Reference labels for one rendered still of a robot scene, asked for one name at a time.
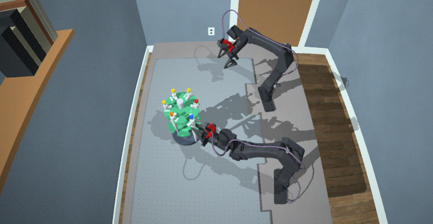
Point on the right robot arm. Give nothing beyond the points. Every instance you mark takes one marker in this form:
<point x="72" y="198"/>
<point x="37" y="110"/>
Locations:
<point x="283" y="62"/>

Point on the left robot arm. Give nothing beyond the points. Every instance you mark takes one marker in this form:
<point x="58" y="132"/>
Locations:
<point x="241" y="151"/>

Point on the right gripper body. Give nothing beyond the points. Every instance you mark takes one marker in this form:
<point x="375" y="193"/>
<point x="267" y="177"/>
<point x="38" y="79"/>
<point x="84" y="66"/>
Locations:
<point x="232" y="50"/>

